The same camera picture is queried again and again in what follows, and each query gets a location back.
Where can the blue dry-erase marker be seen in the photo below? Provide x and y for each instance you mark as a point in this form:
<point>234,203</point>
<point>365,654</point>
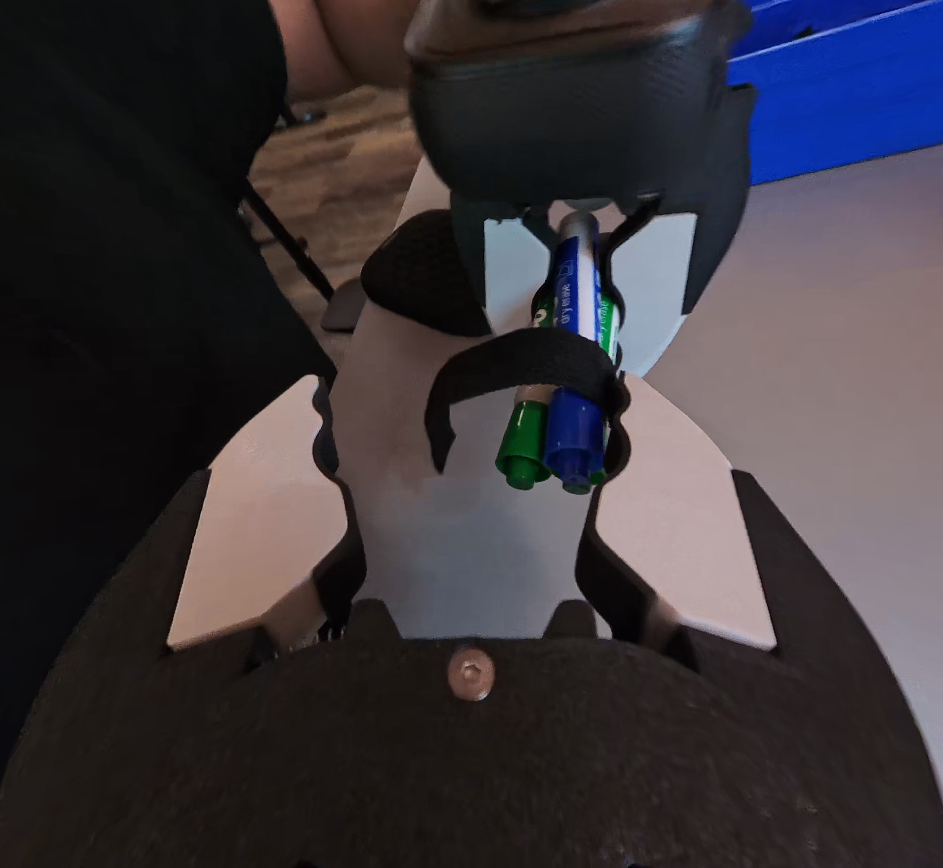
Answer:
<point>578,433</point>

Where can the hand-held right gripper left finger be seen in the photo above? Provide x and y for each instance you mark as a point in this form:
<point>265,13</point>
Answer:
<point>258,529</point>

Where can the green dry-erase marker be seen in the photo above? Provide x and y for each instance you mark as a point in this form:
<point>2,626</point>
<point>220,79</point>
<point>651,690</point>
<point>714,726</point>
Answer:
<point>523,441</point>
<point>608,327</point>

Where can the blue plastic bin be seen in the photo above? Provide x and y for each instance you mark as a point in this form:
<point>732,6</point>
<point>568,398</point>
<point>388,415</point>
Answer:
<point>832,73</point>

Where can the black chair base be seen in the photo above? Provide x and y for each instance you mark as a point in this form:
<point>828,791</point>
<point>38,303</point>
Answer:
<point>342,308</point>

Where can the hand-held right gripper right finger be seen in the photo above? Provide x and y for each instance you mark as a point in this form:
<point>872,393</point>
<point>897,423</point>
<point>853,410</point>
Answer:
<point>678,529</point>

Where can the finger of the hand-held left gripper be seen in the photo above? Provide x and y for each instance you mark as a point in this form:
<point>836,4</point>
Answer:
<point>659,279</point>
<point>512,271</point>

